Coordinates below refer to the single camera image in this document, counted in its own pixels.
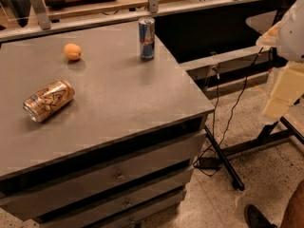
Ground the black shoe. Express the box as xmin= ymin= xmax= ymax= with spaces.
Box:
xmin=244 ymin=204 xmax=277 ymax=228

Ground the black power cable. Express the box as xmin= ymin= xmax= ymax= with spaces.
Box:
xmin=192 ymin=47 xmax=264 ymax=178

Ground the black table leg frame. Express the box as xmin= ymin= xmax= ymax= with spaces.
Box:
xmin=197 ymin=116 xmax=304 ymax=191

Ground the orange brown soda can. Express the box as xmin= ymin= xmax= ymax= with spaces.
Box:
xmin=23 ymin=80 xmax=75 ymax=123

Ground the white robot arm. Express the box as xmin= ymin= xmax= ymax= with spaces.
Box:
xmin=256 ymin=0 xmax=304 ymax=122

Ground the black power adapter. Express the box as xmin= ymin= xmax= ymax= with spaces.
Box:
xmin=198 ymin=158 xmax=221 ymax=169

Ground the grey metal railing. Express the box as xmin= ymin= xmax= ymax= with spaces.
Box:
xmin=0 ymin=0 xmax=260 ymax=43

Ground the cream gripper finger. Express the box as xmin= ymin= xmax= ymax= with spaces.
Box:
xmin=262 ymin=62 xmax=304 ymax=120
xmin=256 ymin=22 xmax=280 ymax=48

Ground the blue silver redbull can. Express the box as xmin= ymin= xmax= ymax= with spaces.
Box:
xmin=139 ymin=16 xmax=155 ymax=60

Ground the grey drawer cabinet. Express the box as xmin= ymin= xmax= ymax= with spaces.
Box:
xmin=0 ymin=22 xmax=213 ymax=228

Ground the brown trouser leg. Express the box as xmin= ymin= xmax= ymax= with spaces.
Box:
xmin=280 ymin=180 xmax=304 ymax=228

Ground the orange apricot fruit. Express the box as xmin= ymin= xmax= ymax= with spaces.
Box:
xmin=64 ymin=44 xmax=82 ymax=61

